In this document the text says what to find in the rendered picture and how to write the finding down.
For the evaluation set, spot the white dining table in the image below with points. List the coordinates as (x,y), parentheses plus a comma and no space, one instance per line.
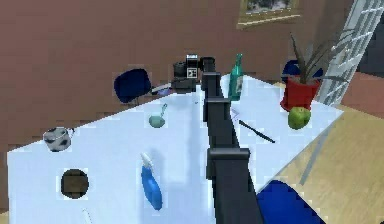
(110,156)

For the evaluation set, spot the framed wall picture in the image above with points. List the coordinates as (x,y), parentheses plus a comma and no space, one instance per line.
(266,10)

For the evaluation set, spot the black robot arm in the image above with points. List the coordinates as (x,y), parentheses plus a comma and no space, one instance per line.
(230,186)

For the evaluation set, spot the black knife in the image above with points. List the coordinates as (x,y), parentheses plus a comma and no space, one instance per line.
(256,132)

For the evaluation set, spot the black and white mug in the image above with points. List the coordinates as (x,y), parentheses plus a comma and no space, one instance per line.
(57,140)

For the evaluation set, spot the green apple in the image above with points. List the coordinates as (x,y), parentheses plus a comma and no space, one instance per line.
(299,118)

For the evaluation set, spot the green glass bottle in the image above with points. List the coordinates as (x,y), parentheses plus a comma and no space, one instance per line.
(236,80)

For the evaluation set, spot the white framed window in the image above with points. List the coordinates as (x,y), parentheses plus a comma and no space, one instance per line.
(350,50)

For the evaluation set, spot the dark blue chair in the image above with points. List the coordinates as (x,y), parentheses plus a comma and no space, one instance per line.
(293,69)
(286,206)
(132,85)

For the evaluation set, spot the house plant in red pot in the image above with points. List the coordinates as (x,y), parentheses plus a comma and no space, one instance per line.
(300,93)

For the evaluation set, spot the blue spray bottle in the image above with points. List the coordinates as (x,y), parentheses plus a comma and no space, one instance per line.
(151,188)

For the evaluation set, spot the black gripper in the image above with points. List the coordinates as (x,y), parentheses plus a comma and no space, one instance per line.
(181,83)

